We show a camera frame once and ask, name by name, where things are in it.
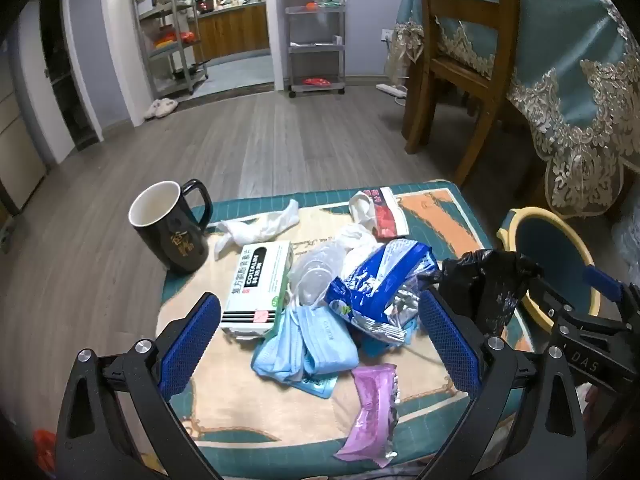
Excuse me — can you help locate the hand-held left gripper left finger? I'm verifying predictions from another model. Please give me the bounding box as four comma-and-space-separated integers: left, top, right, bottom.
55, 291, 223, 480

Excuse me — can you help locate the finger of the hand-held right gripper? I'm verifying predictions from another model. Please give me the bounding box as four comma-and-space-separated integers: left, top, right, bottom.
582, 264, 640, 321
520, 280, 601, 333

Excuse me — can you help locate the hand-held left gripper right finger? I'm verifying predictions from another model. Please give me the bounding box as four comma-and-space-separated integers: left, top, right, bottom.
417, 289, 586, 480

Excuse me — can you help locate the teal bin with yellow rim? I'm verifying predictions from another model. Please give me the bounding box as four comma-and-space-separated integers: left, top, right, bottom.
496, 207, 608, 333

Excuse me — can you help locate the black plastic bag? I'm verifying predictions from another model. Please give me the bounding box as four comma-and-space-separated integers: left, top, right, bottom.
431, 248, 543, 337

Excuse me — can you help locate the white and green medicine box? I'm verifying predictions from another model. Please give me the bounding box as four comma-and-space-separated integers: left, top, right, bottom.
219, 240, 293, 342

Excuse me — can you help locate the blue face mask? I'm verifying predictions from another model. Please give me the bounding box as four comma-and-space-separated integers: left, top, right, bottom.
295, 305, 360, 376
250, 305, 311, 383

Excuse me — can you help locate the blue foil snack bag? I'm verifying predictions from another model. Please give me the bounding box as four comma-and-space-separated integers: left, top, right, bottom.
325, 240, 441, 346

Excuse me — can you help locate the purple foil wrapper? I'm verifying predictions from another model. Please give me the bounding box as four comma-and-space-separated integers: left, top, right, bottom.
333, 364, 401, 465

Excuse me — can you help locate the small teal packet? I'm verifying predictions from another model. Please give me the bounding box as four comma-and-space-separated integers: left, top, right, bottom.
295, 372, 337, 400

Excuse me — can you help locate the twisted white tissue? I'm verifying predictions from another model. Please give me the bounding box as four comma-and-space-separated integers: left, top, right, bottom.
206, 199, 301, 261

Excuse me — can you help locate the clear plastic bag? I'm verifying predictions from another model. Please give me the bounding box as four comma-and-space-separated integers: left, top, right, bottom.
287, 242, 351, 308

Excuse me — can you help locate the white plastic bag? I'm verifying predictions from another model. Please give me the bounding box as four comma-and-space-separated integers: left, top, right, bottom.
335, 224, 386, 271

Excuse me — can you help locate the red and white snack packet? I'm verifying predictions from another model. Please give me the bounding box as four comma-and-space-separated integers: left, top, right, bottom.
362, 186, 410, 240

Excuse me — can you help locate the printed teal and beige mat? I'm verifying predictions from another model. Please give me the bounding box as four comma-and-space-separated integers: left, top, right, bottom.
152, 179, 531, 480

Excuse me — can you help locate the black mug with gold print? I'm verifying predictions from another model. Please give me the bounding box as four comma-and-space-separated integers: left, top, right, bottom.
128, 178, 213, 276

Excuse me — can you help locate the red plastic piece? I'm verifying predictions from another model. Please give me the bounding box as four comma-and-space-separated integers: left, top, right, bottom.
32, 429, 57, 476

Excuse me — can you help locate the wooden dining chair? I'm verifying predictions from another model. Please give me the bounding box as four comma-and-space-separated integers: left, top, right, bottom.
402, 0, 523, 186

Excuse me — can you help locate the pale cabinet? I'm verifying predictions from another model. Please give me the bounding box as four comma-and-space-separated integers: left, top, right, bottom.
0, 80, 48, 211

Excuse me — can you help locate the metal kitchen shelf rack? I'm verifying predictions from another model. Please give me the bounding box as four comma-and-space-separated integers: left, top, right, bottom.
131, 0, 210, 98

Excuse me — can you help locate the wooden kitchen cabinet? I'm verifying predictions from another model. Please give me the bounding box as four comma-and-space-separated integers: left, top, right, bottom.
192, 2, 271, 63

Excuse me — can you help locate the grey trolley rack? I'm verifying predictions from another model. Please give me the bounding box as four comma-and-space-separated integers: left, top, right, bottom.
282, 0, 347, 98

